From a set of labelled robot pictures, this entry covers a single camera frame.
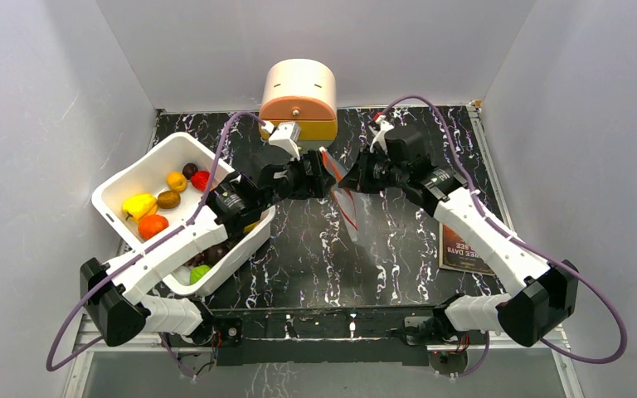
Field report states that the bright green lime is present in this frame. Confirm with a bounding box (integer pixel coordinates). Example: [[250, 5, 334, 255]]
[[189, 265, 212, 285]]

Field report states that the yellow bell pepper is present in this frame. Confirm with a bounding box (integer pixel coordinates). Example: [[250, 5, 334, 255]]
[[121, 193, 158, 223]]

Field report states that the pastel mini drawer cabinet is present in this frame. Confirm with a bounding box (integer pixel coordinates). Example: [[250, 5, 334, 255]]
[[259, 58, 338, 151]]

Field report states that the black metal base frame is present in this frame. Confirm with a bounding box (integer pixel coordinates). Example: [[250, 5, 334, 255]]
[[164, 304, 490, 368]]

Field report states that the white plastic bin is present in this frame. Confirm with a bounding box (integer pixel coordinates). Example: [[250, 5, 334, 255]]
[[91, 132, 276, 297]]

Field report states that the brown kiwi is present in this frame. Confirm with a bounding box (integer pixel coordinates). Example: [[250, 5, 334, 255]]
[[157, 190, 181, 210]]

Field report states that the orange tangerine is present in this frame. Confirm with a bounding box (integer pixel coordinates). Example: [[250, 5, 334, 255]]
[[138, 214, 169, 240]]

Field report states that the red grape bunch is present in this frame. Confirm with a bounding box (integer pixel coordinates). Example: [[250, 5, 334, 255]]
[[184, 253, 207, 268]]

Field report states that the dark brown passion fruit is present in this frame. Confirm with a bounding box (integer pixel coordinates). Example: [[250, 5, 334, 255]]
[[182, 163, 199, 180]]

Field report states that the clear zip top bag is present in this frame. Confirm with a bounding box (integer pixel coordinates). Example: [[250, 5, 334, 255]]
[[319, 147, 379, 267]]

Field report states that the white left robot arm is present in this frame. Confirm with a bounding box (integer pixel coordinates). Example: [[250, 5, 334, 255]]
[[80, 148, 336, 347]]

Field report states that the brown book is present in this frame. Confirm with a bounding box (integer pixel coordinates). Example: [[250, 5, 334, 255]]
[[439, 224, 495, 276]]

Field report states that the dark purple fig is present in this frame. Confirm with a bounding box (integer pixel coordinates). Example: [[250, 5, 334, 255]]
[[202, 244, 230, 267]]

